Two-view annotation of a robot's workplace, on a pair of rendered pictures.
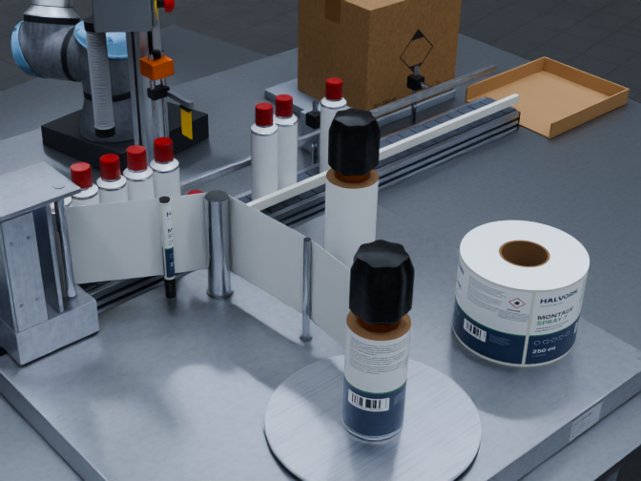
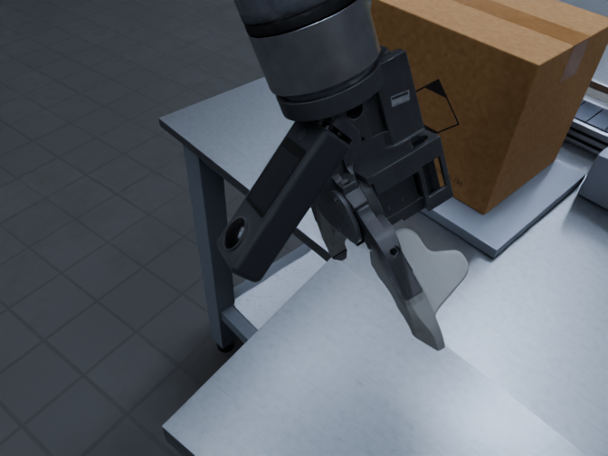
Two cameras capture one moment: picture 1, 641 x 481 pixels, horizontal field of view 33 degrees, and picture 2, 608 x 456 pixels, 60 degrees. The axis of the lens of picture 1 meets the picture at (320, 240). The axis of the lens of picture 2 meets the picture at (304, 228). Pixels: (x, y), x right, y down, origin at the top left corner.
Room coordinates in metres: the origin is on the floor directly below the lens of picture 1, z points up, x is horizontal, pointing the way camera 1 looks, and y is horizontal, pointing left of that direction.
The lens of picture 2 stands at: (2.72, 0.71, 1.43)
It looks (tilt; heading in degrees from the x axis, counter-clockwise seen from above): 44 degrees down; 268
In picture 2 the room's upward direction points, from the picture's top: 3 degrees clockwise
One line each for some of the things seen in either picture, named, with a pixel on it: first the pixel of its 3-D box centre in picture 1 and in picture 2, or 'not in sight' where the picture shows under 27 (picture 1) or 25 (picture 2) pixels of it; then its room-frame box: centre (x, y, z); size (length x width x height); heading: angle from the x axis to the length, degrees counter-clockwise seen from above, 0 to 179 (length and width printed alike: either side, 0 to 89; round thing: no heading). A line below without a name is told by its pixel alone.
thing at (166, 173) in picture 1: (166, 193); not in sight; (1.65, 0.28, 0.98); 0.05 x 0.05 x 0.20
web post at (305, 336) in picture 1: (306, 289); not in sight; (1.37, 0.02, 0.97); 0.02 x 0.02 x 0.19
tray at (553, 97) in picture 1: (547, 94); not in sight; (2.40, -0.54, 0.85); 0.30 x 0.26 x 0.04; 132
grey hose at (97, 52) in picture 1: (99, 77); not in sight; (1.69, 0.38, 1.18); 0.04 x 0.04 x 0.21
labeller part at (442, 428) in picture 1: (372, 422); not in sight; (1.17, -0.08, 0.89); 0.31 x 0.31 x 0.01
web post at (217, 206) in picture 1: (217, 244); not in sight; (1.49, 0.17, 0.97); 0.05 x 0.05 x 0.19
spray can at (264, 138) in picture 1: (264, 155); not in sight; (1.80, 0.11, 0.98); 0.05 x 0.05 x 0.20
